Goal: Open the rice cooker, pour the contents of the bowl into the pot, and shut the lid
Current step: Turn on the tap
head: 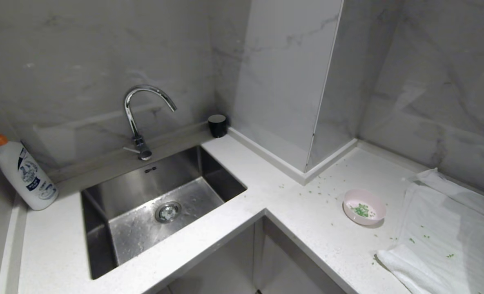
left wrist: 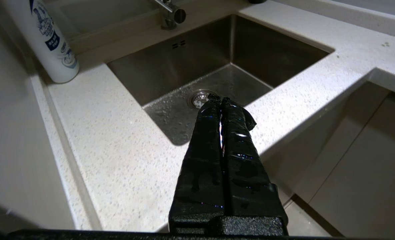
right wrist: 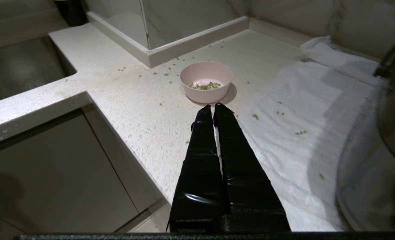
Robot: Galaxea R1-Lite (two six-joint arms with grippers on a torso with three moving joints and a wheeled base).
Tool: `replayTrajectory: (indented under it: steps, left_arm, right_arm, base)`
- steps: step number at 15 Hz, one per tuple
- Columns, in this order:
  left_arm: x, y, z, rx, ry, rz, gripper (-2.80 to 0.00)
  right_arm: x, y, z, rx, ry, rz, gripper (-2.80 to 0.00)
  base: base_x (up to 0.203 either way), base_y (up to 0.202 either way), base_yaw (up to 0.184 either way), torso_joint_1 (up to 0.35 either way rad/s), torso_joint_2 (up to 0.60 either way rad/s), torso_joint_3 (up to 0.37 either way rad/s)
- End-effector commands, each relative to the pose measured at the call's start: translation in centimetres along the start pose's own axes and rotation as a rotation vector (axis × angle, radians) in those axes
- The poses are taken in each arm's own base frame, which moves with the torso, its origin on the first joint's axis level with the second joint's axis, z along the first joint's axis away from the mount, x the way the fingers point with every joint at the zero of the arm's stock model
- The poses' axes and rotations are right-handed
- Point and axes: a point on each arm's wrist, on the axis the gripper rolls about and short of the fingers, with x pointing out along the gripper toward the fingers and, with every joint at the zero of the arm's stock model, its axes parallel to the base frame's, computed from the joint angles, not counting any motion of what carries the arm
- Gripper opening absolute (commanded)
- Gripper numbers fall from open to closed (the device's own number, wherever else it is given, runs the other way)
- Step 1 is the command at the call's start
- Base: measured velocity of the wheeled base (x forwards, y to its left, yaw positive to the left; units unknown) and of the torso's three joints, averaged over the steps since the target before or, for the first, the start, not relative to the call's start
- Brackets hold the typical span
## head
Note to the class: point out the pink bowl with green bits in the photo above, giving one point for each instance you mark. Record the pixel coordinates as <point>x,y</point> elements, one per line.
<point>364,207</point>

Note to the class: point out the stainless steel sink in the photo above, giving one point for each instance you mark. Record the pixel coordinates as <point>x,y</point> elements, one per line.
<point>152,204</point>

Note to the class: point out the black round cup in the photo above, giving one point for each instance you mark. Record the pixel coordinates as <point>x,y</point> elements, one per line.
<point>217,125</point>

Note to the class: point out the chrome curved faucet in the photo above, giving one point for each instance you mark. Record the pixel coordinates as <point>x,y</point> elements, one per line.
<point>134,130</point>

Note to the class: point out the white towel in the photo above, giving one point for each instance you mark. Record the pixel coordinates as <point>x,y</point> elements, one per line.
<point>442,232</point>

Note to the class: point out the sink drain strainer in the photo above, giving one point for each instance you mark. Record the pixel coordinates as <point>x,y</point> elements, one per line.
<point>168,212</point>

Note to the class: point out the white bottle with orange cap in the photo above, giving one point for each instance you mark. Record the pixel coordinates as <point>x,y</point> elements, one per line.
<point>25,175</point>

